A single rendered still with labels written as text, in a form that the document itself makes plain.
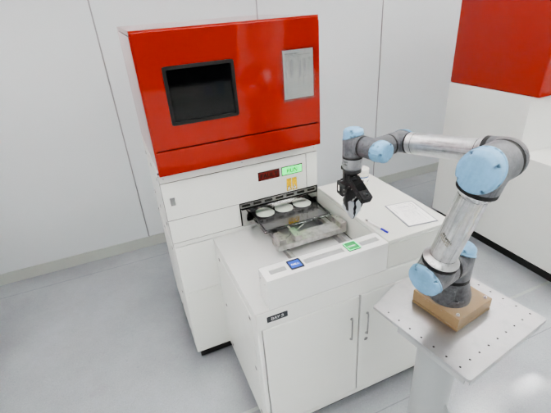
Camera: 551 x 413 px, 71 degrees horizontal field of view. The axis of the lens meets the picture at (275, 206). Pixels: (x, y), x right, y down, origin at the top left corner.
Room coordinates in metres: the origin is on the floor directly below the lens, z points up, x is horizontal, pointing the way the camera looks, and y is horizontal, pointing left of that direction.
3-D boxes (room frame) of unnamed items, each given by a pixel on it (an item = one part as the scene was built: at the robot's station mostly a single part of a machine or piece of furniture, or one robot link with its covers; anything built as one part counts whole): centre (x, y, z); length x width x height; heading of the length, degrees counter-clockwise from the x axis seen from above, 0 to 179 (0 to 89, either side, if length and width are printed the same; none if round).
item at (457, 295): (1.10, -0.62, 0.93); 0.15 x 0.15 x 0.10
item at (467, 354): (1.08, -0.63, 0.75); 0.45 x 0.44 x 0.13; 30
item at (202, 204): (1.78, 0.14, 1.02); 0.82 x 0.03 x 0.40; 111
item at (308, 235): (1.59, -0.16, 0.87); 0.36 x 0.08 x 0.03; 111
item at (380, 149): (1.27, -0.37, 1.40); 0.11 x 0.11 x 0.08; 35
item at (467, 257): (1.09, -0.62, 1.04); 0.13 x 0.12 x 0.14; 125
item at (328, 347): (1.58, -0.23, 0.41); 0.97 x 0.64 x 0.82; 111
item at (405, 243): (1.69, -0.51, 0.89); 0.62 x 0.35 x 0.14; 21
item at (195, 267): (2.10, 0.27, 0.41); 0.82 x 0.71 x 0.82; 111
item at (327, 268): (1.28, -0.19, 0.89); 0.55 x 0.09 x 0.14; 111
